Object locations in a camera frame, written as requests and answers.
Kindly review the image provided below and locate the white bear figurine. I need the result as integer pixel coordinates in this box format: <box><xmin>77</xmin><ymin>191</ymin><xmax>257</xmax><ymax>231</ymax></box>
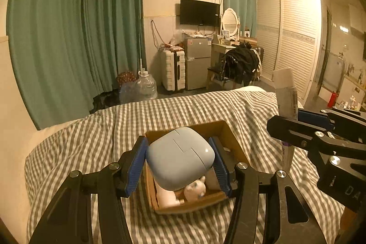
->
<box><xmin>184</xmin><ymin>176</ymin><xmax>206</xmax><ymax>202</ymax></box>

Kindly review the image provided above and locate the light blue earbuds case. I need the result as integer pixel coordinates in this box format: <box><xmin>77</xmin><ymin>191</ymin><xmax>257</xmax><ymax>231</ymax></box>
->
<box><xmin>146</xmin><ymin>127</ymin><xmax>215</xmax><ymax>191</ymax></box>

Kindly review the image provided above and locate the white small bottle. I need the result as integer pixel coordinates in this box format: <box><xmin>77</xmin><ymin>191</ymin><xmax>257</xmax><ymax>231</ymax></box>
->
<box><xmin>155</xmin><ymin>183</ymin><xmax>184</xmax><ymax>208</ymax></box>

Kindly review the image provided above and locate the white tube with label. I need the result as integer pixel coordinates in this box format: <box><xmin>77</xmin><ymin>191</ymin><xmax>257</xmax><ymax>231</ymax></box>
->
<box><xmin>273</xmin><ymin>67</ymin><xmax>298</xmax><ymax>173</ymax></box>

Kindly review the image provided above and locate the red fire extinguisher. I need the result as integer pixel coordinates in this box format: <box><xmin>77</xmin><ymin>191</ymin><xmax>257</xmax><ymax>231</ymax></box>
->
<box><xmin>327</xmin><ymin>92</ymin><xmax>339</xmax><ymax>108</ymax></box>

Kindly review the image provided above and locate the grey checkered bed sheet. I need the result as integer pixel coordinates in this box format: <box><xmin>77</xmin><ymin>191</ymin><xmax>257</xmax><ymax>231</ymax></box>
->
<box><xmin>24</xmin><ymin>85</ymin><xmax>347</xmax><ymax>244</ymax></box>

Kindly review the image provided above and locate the brown cardboard box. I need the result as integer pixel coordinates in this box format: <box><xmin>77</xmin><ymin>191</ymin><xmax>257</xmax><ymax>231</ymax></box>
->
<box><xmin>145</xmin><ymin>120</ymin><xmax>249</xmax><ymax>214</ymax></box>

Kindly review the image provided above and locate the clear large water jug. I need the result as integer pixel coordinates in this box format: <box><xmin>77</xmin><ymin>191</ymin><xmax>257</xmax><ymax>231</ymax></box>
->
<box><xmin>137</xmin><ymin>60</ymin><xmax>158</xmax><ymax>101</ymax></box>

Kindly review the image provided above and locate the black clothes pile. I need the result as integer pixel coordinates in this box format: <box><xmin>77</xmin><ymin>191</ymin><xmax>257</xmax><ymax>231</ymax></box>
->
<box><xmin>220</xmin><ymin>42</ymin><xmax>261</xmax><ymax>86</ymax></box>

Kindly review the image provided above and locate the floral fabric bag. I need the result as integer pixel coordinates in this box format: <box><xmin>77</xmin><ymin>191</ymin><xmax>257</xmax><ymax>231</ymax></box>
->
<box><xmin>116</xmin><ymin>71</ymin><xmax>137</xmax><ymax>88</ymax></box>

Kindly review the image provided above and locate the white louvered wardrobe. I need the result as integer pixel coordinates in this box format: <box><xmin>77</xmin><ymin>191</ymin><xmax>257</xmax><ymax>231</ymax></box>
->
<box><xmin>256</xmin><ymin>0</ymin><xmax>323</xmax><ymax>105</ymax></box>

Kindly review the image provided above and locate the white hard suitcase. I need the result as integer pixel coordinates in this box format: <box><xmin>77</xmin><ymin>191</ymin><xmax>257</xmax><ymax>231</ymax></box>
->
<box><xmin>160</xmin><ymin>50</ymin><xmax>186</xmax><ymax>92</ymax></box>

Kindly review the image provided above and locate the white dressing table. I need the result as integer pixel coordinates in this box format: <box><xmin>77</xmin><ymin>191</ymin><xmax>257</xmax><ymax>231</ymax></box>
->
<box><xmin>211</xmin><ymin>43</ymin><xmax>236</xmax><ymax>64</ymax></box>

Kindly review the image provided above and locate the silver mini fridge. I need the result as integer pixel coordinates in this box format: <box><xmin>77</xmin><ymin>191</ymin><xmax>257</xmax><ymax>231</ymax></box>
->
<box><xmin>184</xmin><ymin>38</ymin><xmax>211</xmax><ymax>90</ymax></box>

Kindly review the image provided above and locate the white oval vanity mirror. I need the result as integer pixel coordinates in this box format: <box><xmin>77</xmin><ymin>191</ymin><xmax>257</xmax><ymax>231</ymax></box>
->
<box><xmin>221</xmin><ymin>8</ymin><xmax>240</xmax><ymax>37</ymax></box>

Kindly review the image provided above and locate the large green curtain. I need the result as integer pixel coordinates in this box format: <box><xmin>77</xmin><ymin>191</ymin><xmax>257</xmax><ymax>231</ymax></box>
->
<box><xmin>6</xmin><ymin>0</ymin><xmax>145</xmax><ymax>129</ymax></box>

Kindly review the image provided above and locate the black wall television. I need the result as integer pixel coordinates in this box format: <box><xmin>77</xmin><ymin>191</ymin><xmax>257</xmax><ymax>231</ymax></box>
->
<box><xmin>179</xmin><ymin>0</ymin><xmax>220</xmax><ymax>27</ymax></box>

